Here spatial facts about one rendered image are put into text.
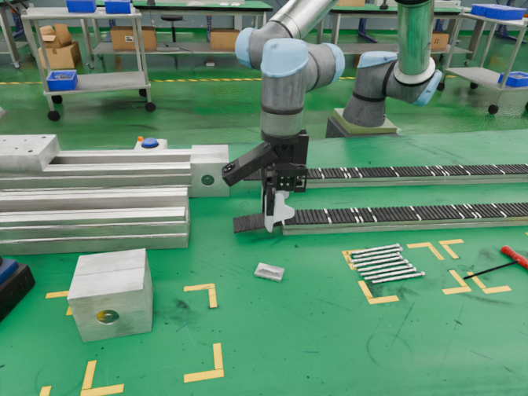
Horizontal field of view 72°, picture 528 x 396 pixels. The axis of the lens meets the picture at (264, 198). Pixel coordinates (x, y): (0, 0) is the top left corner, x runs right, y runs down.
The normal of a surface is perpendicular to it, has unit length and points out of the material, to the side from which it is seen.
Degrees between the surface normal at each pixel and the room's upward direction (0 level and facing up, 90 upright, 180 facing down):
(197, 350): 0
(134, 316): 90
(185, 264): 0
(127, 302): 90
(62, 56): 89
